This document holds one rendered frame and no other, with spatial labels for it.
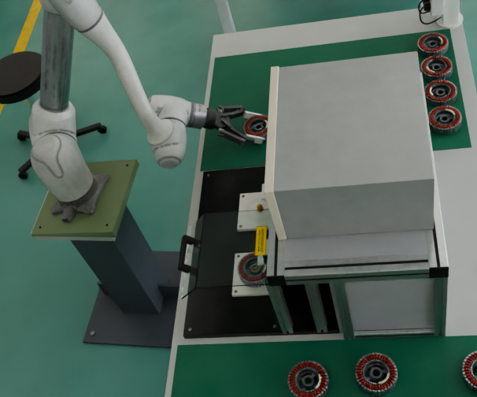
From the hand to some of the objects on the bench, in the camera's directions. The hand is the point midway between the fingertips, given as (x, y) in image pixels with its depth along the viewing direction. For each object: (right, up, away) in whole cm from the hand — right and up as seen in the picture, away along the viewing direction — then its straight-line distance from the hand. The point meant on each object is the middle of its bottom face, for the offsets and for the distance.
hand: (257, 128), depth 251 cm
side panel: (+37, -64, -57) cm, 94 cm away
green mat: (+18, -91, -73) cm, 118 cm away
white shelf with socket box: (+63, +35, +13) cm, 73 cm away
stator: (+31, -75, -64) cm, 103 cm away
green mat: (+27, +12, +5) cm, 30 cm away
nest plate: (-1, -50, -38) cm, 62 cm away
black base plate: (+2, -41, -30) cm, 51 cm away
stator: (+1, -1, +2) cm, 2 cm away
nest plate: (+1, -30, -24) cm, 38 cm away
